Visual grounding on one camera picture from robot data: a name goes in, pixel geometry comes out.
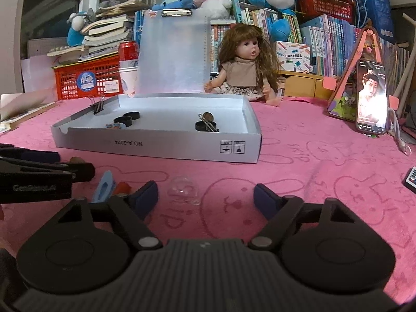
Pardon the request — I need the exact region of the brown-haired doll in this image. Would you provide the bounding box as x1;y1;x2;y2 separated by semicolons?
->
204;23;285;105

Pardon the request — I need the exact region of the pink printed towel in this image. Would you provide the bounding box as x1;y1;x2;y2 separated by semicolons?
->
0;96;416;312

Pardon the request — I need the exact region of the row of shelved books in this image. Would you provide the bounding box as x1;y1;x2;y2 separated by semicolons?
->
133;0;416;82

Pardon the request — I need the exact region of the white paper cup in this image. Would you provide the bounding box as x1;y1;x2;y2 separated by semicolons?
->
119;60;140;98

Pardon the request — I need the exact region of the blue gift bag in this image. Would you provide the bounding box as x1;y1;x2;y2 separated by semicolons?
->
351;0;395;44

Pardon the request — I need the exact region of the white charging cable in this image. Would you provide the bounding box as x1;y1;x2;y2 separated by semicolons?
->
387;109;413;157

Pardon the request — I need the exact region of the black remote control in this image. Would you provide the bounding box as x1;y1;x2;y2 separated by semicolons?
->
402;166;416;193

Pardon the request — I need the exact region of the window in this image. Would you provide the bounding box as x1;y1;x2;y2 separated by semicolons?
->
19;0;98;61

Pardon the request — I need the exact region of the black binder clip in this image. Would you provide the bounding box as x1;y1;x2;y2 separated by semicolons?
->
89;95;106;115

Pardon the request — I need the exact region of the white file box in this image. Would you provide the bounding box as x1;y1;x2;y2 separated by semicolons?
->
50;9;262;164

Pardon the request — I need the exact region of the blue and white plush toy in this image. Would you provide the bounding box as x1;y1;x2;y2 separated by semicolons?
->
67;11;95;48

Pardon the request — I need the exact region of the wooden desk shelf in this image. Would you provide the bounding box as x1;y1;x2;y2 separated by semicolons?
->
283;71;335;100

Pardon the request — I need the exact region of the small blue plush toy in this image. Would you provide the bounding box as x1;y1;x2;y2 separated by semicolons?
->
151;0;196;12

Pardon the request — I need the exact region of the stack of worn books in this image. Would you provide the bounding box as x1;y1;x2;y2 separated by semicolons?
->
47;2;150;66

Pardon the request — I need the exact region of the smartphone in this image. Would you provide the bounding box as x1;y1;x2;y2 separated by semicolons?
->
356;60;389;135

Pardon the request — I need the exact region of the white printed carton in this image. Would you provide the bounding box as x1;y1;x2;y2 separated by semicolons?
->
276;41;311;74

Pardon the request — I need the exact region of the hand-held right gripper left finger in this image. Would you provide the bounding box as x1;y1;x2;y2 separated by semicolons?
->
58;181;163;251

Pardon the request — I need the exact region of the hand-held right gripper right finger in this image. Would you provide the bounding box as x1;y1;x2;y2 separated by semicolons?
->
249;184;356;251

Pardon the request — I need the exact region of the open paperback book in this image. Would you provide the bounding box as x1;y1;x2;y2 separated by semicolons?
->
0;93;59;132

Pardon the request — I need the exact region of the pink phone stand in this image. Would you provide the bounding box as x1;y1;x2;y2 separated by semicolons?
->
322;28;400;119

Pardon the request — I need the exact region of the red drink can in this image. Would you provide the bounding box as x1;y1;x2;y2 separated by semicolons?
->
118;41;140;69

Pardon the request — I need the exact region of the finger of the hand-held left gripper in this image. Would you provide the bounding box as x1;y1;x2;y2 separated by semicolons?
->
0;157;95;183
0;143;61;164

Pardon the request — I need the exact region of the red plastic crate with sticker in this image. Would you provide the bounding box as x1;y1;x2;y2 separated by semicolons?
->
52;55;126;101

